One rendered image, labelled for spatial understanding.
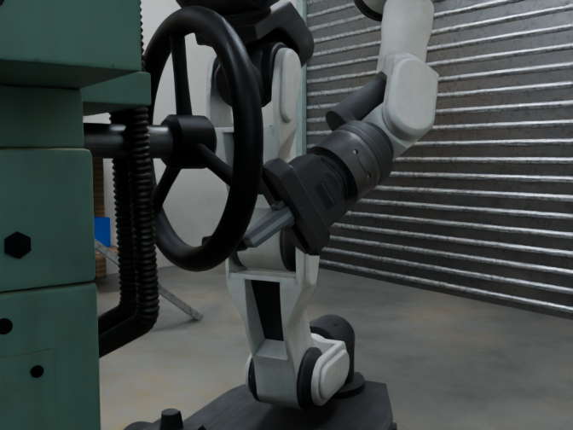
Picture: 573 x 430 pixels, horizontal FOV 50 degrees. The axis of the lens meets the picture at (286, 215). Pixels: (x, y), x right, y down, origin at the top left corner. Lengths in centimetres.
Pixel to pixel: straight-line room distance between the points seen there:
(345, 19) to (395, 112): 343
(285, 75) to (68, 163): 80
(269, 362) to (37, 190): 104
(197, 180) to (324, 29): 140
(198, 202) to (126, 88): 402
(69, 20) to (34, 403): 24
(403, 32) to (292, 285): 60
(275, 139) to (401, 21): 39
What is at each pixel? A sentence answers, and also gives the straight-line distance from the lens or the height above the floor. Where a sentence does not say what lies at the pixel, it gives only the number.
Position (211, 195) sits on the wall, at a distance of 463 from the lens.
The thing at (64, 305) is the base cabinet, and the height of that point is 70.
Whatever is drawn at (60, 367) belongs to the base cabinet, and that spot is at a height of 66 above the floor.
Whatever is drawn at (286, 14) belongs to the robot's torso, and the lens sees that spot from 126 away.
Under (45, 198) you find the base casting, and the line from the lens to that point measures 42.
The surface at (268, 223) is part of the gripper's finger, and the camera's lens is 69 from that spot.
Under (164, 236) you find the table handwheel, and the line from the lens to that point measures 74.
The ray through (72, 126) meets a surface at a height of 81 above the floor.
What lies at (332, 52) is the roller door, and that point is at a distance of 425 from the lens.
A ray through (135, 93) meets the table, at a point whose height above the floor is 85.
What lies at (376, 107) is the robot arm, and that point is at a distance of 82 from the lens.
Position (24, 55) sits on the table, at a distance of 33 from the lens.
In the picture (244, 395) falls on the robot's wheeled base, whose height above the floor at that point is 17.
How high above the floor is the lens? 80
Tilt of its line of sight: 6 degrees down
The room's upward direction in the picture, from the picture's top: straight up
